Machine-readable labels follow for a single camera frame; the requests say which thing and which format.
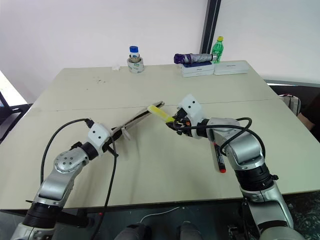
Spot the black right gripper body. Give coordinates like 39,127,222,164
172,109,195,138

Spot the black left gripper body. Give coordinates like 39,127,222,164
101,134,115,154

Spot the yellow highlighter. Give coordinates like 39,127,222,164
146,104,176,124

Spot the grid pattern zip pouch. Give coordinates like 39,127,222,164
110,100,165,141

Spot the red marker with black label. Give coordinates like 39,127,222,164
212,141,227,174

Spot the blue and white box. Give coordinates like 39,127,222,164
180,62,215,79

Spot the folded purple grey umbrella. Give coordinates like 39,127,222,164
173,52,215,64

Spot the white tape roll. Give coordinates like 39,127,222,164
126,56,145,74

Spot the flat white box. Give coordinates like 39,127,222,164
212,61,250,76

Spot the green bottle with yellow cap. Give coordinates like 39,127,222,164
211,36,224,64

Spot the clear bottle with blue cap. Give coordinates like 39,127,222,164
128,45,140,63

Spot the dark rounded shape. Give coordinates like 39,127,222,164
114,223,152,240
176,220,201,240

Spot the dark reddish seat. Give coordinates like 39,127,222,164
298,93,320,132

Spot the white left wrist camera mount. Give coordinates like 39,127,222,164
87,122,112,156

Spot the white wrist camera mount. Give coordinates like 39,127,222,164
176,93,209,140
87,122,112,156

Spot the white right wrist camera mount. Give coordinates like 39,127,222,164
176,93,209,140

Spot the black hanging cable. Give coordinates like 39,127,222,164
88,136,120,240

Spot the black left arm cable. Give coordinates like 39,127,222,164
39,118,95,187

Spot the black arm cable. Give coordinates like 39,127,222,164
39,118,95,187
174,116,267,161

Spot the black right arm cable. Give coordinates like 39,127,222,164
174,116,267,161

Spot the thin white cable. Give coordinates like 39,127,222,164
139,206,181,225

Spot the dark vertical window frame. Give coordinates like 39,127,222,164
199,0,222,55

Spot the dark chair frame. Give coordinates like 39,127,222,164
0,90,33,146

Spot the white bag with cords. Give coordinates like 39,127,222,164
278,93,302,116

